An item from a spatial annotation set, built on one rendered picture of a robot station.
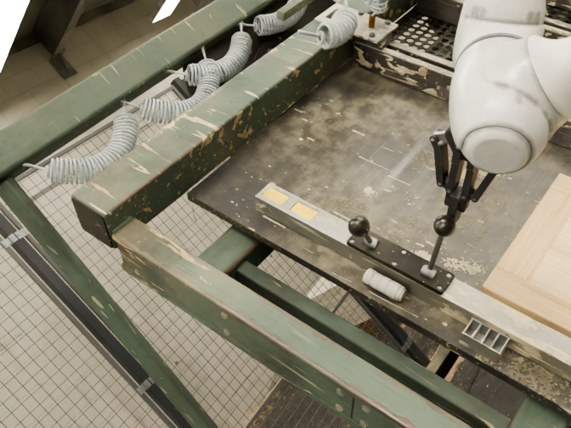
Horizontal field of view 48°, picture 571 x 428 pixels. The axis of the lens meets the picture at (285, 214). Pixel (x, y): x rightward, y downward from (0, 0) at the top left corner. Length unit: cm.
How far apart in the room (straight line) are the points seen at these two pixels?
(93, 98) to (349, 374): 108
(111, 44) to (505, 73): 699
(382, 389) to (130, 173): 64
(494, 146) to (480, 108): 4
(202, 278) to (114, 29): 671
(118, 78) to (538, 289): 120
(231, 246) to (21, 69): 581
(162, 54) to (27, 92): 497
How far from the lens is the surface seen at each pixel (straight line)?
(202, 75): 192
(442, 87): 162
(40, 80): 697
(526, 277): 125
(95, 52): 744
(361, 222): 108
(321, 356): 105
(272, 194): 130
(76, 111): 177
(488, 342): 116
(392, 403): 102
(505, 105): 72
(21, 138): 172
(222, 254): 130
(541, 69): 74
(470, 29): 86
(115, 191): 127
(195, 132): 137
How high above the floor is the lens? 170
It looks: 4 degrees down
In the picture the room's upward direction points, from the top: 41 degrees counter-clockwise
